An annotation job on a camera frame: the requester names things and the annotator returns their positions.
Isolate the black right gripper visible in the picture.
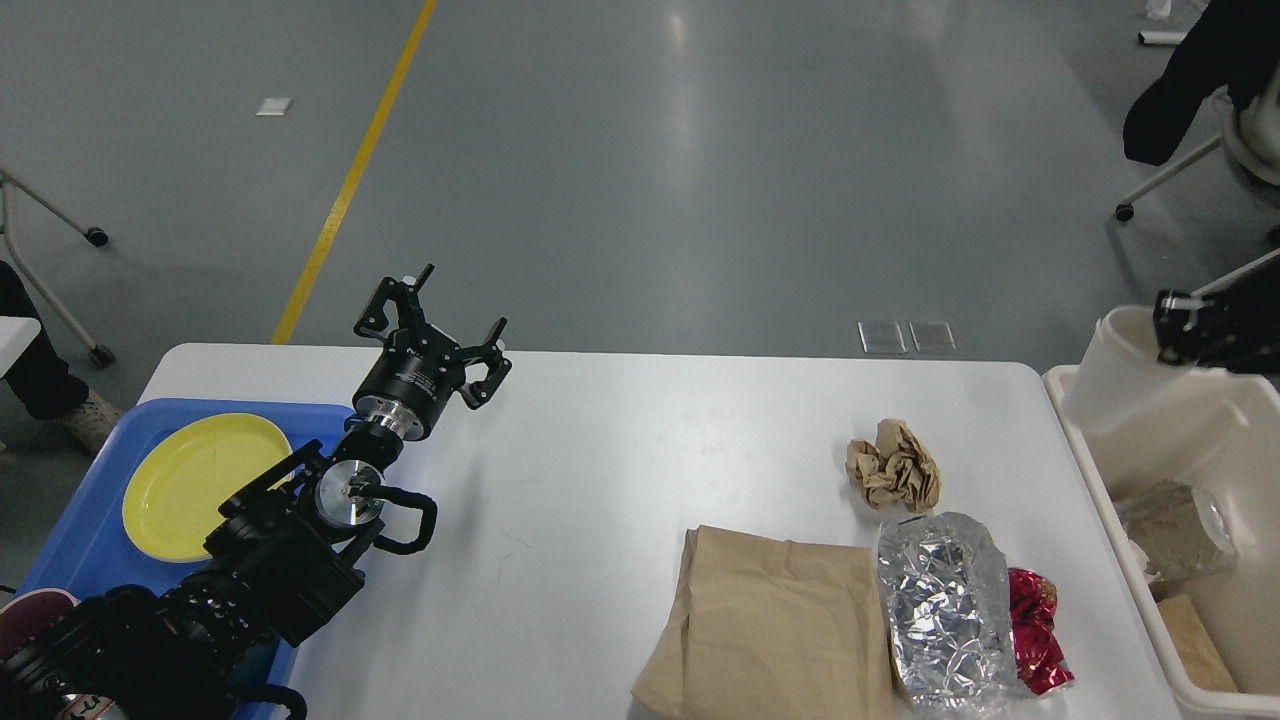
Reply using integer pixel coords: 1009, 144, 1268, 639
1152, 286, 1263, 373

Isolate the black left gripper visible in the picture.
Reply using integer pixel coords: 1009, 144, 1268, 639
352, 263, 512, 441

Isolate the white paper cup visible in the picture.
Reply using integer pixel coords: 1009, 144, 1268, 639
1060, 305, 1193, 436

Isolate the yellow plate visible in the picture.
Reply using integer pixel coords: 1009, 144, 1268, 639
122, 413, 292, 564

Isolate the brown paper ball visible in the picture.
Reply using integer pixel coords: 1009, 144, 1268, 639
845, 418, 942, 514

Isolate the red snack wrapper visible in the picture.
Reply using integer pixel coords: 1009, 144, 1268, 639
1007, 568, 1074, 698

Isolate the silver foil bag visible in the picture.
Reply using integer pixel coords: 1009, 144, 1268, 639
874, 512, 1020, 719

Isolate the dark teal mug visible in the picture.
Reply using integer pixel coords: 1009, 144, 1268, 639
229, 635, 280, 685

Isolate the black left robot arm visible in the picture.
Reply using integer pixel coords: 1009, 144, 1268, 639
3, 265, 512, 719

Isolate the white plastic bin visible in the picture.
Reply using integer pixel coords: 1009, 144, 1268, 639
1062, 370, 1279, 719

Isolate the white office chair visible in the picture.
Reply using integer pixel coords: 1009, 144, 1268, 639
1114, 72, 1279, 223

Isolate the clear plastic bag in bin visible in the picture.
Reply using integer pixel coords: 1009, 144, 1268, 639
1114, 479, 1239, 585

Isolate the right floor outlet cover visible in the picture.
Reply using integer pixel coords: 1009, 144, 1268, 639
908, 322, 957, 356

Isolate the floor outlet cover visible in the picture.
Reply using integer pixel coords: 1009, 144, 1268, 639
858, 322, 908, 356
908, 322, 957, 356

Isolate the brown cardboard piece in bin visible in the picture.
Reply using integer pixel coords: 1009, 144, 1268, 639
1157, 594, 1239, 693

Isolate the white rolling rack leg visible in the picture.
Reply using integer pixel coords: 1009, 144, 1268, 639
1, 167, 116, 369

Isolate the left floor outlet cover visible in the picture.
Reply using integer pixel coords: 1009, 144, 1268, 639
858, 322, 908, 356

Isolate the person's foot in shoe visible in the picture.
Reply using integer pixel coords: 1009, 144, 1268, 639
0, 263, 122, 456

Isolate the blue plastic tray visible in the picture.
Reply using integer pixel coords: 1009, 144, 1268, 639
0, 398, 357, 720

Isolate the brown paper bag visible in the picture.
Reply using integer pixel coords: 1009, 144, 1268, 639
631, 527, 896, 719

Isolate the pink mug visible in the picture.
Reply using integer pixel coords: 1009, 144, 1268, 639
1, 588, 81, 661

